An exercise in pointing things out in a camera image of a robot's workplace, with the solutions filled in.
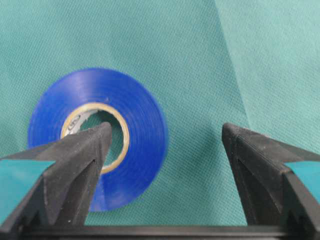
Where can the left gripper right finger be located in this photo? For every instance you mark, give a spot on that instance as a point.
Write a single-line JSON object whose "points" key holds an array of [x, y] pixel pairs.
{"points": [[271, 193]]}

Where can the blue tape roll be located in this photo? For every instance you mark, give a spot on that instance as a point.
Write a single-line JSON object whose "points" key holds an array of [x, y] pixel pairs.
{"points": [[75, 97]]}

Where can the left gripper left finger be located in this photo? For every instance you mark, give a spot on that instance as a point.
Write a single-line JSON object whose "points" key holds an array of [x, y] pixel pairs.
{"points": [[52, 185]]}

